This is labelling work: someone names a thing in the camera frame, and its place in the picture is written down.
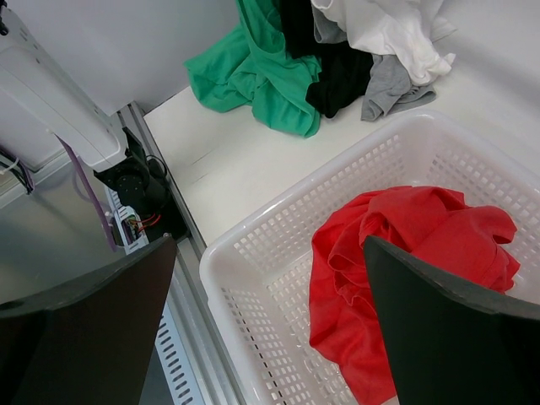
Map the white plastic basket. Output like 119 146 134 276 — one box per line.
200 111 539 404

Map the white tank top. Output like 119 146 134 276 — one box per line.
311 0 456 86

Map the slotted cable duct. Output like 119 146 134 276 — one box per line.
105 187 204 404

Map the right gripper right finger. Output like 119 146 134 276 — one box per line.
364 236 539 404

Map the green tank top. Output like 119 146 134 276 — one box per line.
185 1 321 138

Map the front aluminium rail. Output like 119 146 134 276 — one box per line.
117 101 251 404

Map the grey tank top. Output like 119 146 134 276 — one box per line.
312 6 436 122

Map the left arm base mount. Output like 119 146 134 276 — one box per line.
94 127 189 241

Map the red tank top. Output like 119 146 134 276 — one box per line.
309 186 520 404

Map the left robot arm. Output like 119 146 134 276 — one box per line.
1 2 170 215

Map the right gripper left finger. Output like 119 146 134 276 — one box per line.
1 237 177 404

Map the black tank top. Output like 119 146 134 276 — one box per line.
278 1 374 118

